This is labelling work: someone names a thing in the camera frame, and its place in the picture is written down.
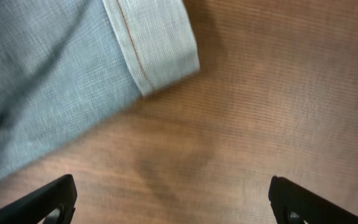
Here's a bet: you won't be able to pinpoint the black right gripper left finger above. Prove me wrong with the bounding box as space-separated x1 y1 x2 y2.
0 174 77 224

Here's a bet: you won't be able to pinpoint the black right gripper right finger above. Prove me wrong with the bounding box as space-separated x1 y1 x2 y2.
268 176 358 224

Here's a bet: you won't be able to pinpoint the light blue jeans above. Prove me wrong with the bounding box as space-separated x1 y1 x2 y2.
0 0 200 180

